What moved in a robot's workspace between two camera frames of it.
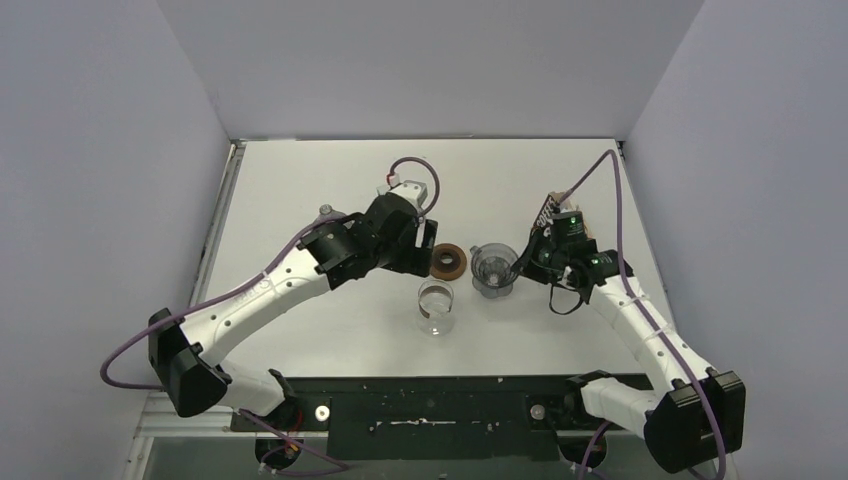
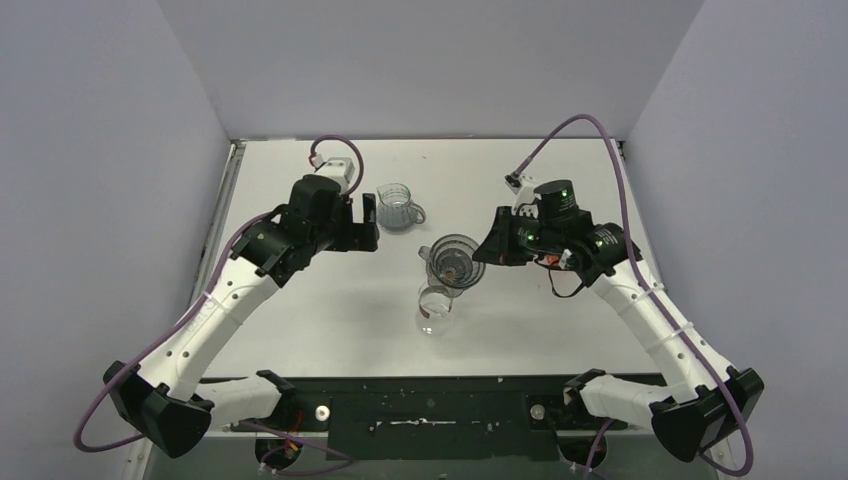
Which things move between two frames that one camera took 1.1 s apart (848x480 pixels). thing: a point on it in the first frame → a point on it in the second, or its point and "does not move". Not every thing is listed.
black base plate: x=508 y=418 does not move
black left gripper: x=426 y=241 → x=361 y=223
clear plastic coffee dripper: x=491 y=268 → x=451 y=267
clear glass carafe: x=435 y=313 does not move
